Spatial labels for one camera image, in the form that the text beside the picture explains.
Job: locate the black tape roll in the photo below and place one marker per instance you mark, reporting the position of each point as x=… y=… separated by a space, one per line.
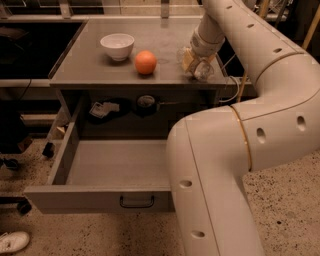
x=146 y=105

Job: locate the black object with white cards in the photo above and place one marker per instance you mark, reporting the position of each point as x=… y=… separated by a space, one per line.
x=107 y=110

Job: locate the clear plastic water bottle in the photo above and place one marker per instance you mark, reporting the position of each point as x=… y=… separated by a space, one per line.
x=202 y=71

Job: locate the grey counter cabinet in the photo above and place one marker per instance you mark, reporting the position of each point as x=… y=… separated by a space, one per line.
x=87 y=71

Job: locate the white sneaker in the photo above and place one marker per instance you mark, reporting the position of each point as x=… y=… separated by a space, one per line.
x=13 y=242

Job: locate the white ceramic bowl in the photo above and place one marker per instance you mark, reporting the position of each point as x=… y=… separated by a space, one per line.
x=118 y=46

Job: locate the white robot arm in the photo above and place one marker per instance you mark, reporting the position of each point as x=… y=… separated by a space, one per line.
x=208 y=152

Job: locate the grey open top drawer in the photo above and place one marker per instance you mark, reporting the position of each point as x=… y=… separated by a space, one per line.
x=92 y=170

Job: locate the black chair caster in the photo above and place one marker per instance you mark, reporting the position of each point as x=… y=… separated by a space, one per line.
x=24 y=207
x=11 y=164

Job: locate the black chair caster front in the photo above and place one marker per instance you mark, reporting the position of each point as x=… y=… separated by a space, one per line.
x=24 y=207

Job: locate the orange ball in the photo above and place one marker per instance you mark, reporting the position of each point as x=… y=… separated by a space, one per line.
x=145 y=62

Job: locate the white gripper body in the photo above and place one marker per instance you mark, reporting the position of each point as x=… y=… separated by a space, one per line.
x=204 y=47

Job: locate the black drawer handle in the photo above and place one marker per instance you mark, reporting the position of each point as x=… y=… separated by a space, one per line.
x=136 y=203

